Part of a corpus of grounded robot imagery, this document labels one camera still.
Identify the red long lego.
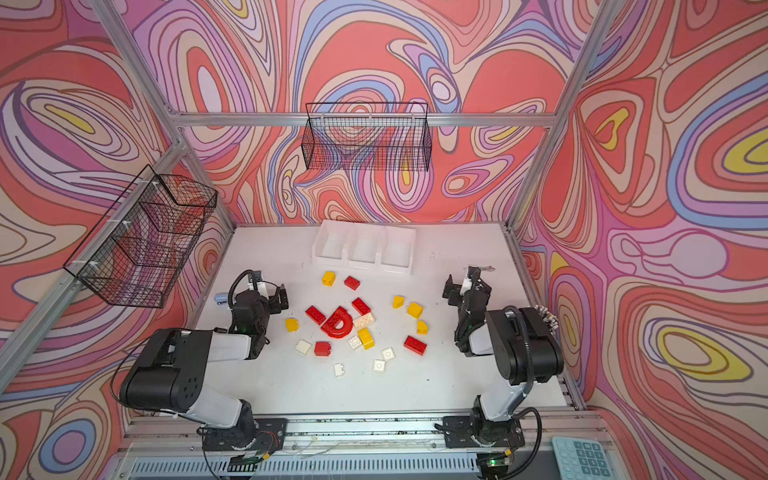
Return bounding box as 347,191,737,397
305,306,327,326

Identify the cream long lego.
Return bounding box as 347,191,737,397
353,312,375,331

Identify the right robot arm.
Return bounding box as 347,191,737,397
435,266,564,449

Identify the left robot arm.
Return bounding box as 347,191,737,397
117,269,289,455

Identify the red arch lego piece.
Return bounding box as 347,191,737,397
321,306,354,339

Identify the red square lego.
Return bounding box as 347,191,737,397
314,341,332,357

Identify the left white plastic bin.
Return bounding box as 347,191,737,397
311,220,354,266

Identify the white plastic bin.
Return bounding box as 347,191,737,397
348,223,384,269
381,227,416,275
311,220,354,266

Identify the cup of pens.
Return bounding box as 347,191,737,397
536,305,559,336

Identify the cream small lego centre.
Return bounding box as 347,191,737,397
347,335,362,350

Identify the right white plastic bin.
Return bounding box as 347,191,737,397
381,227,416,275

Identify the cream lego front right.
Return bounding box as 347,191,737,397
382,347,396,362

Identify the middle white plastic bin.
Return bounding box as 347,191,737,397
348,223,384,269

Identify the cream lego front middle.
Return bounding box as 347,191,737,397
372,359,386,373

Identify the teal calculator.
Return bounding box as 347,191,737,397
552,436,615,480

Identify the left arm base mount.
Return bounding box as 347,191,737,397
196,418,288,479

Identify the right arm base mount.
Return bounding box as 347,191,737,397
434,415,526,479

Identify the black wire basket left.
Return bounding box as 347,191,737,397
63,166,218,309

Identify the black wire basket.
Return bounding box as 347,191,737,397
301,100,432,171
63,166,218,309

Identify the black wire basket back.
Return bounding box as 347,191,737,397
301,100,432,171

